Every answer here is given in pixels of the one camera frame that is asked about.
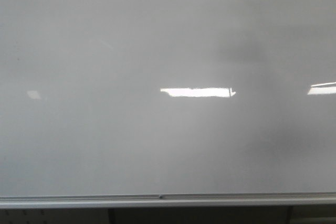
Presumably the white whiteboard with aluminium frame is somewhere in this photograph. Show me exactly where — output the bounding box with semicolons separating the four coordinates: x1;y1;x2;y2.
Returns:
1;0;335;209

